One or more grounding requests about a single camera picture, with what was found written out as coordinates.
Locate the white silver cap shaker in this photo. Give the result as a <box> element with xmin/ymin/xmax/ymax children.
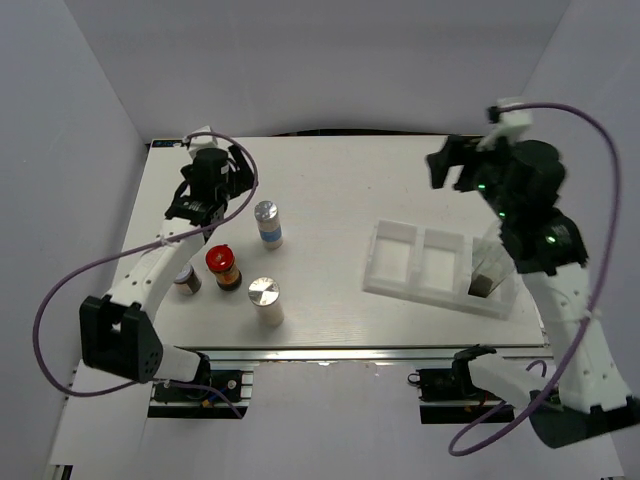
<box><xmin>248</xmin><ymin>277</ymin><xmax>285</xmax><ymax>327</ymax></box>

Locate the purple cable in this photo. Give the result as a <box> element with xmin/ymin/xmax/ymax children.
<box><xmin>447</xmin><ymin>102</ymin><xmax>621</xmax><ymax>457</ymax></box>
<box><xmin>32</xmin><ymin>132</ymin><xmax>260</xmax><ymax>399</ymax></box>

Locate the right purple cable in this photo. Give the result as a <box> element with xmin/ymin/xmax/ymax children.
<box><xmin>447</xmin><ymin>102</ymin><xmax>621</xmax><ymax>457</ymax></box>

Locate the red lid sauce jar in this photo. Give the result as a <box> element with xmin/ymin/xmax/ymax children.
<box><xmin>205</xmin><ymin>244</ymin><xmax>242</xmax><ymax>291</ymax></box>

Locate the left blue corner sticker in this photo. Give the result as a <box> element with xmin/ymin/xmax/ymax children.
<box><xmin>150</xmin><ymin>139</ymin><xmax>184</xmax><ymax>149</ymax></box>

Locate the clear glass bottle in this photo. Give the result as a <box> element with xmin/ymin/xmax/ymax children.
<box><xmin>472</xmin><ymin>237</ymin><xmax>504</xmax><ymax>270</ymax></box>

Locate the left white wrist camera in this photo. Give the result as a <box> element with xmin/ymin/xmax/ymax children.
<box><xmin>182</xmin><ymin>126</ymin><xmax>218</xmax><ymax>152</ymax></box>

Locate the blue label silver cap shaker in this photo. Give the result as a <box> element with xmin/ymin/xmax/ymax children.
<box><xmin>254</xmin><ymin>200</ymin><xmax>283</xmax><ymax>250</ymax></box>

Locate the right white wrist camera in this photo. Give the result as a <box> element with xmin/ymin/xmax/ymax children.
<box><xmin>476</xmin><ymin>97</ymin><xmax>533</xmax><ymax>151</ymax></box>

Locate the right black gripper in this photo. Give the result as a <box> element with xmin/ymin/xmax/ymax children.
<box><xmin>423</xmin><ymin>129</ymin><xmax>516</xmax><ymax>223</ymax></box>

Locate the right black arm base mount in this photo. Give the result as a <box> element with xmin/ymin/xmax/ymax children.
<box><xmin>407</xmin><ymin>368</ymin><xmax>501</xmax><ymax>425</ymax></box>

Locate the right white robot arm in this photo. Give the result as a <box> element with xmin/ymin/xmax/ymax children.
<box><xmin>426</xmin><ymin>135</ymin><xmax>639</xmax><ymax>449</ymax></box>

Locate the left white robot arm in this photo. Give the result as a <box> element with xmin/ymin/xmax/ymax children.
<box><xmin>79</xmin><ymin>145</ymin><xmax>256</xmax><ymax>399</ymax></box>

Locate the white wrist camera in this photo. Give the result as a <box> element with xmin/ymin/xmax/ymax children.
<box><xmin>476</xmin><ymin>97</ymin><xmax>533</xmax><ymax>151</ymax></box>
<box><xmin>182</xmin><ymin>126</ymin><xmax>218</xmax><ymax>152</ymax></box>

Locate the glass bottle with dark sauce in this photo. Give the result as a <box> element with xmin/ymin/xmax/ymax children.
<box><xmin>468</xmin><ymin>247</ymin><xmax>515</xmax><ymax>298</ymax></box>

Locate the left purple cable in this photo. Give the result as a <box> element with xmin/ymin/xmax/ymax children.
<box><xmin>32</xmin><ymin>132</ymin><xmax>260</xmax><ymax>399</ymax></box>

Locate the small brown spice jar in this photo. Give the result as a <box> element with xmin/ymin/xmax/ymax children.
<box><xmin>173</xmin><ymin>263</ymin><xmax>202</xmax><ymax>296</ymax></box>

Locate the white three-slot organizer tray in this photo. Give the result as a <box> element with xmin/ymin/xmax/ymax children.
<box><xmin>362</xmin><ymin>219</ymin><xmax>518</xmax><ymax>319</ymax></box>

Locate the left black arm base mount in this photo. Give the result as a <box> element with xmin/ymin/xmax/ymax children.
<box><xmin>147</xmin><ymin>354</ymin><xmax>252</xmax><ymax>420</ymax></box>

